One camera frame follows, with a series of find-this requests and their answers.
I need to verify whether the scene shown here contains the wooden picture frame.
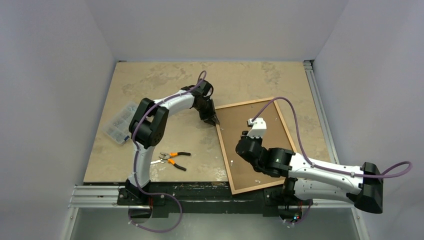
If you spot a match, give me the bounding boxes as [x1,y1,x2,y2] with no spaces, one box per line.
[215,98,297,195]

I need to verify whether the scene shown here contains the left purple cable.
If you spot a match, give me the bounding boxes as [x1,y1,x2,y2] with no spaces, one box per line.
[127,70,208,235]

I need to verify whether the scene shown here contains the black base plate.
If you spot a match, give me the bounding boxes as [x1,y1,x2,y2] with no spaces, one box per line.
[117,181,311,220]

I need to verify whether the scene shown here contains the clear plastic organizer box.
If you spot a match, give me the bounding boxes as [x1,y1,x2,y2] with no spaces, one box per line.
[101,101,138,145]

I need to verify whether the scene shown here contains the orange black pliers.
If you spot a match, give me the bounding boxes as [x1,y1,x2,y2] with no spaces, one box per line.
[158,151,192,172]

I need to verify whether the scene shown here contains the aluminium rail frame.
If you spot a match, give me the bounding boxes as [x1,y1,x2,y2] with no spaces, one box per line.
[61,60,369,240]

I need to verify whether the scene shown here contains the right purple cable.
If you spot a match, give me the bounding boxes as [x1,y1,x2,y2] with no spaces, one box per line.
[251,96,414,227]

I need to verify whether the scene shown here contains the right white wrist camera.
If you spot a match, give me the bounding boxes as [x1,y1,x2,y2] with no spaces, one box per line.
[246,117,267,139]

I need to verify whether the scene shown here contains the purple cable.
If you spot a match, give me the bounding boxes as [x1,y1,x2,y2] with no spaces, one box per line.
[251,96,414,227]
[127,70,208,235]

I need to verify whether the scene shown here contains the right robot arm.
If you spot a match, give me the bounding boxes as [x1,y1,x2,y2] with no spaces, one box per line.
[235,131,384,214]

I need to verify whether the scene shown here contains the small silver wrench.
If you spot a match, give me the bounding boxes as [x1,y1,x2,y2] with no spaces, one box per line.
[150,159,166,165]

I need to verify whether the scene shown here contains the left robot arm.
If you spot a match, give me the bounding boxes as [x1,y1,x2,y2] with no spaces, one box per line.
[125,79,220,205]

